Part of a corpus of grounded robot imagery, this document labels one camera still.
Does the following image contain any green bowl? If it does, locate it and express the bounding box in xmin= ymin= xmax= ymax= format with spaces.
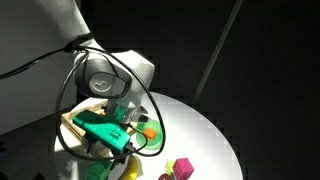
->
xmin=135 ymin=119 xmax=165 ymax=153

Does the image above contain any orange block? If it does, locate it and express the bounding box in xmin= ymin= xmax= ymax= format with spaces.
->
xmin=143 ymin=128 xmax=158 ymax=140

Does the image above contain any lime green block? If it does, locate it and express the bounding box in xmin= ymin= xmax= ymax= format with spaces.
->
xmin=165 ymin=160 xmax=177 ymax=176

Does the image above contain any magenta block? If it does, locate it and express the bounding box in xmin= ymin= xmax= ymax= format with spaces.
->
xmin=173 ymin=157 xmax=195 ymax=180

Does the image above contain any wooden tray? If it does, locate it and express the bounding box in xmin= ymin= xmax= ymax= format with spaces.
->
xmin=60 ymin=101 xmax=139 ymax=158

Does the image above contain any small orange piece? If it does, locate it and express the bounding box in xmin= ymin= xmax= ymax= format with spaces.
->
xmin=158 ymin=172 xmax=174 ymax=180

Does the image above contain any white cabinet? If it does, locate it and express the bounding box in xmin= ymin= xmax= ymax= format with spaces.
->
xmin=0 ymin=0 xmax=81 ymax=136

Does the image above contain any teal camera mount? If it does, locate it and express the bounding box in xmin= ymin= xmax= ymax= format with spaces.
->
xmin=72 ymin=109 xmax=132 ymax=155

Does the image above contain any black cable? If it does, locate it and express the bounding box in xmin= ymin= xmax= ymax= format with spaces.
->
xmin=0 ymin=46 xmax=167 ymax=163

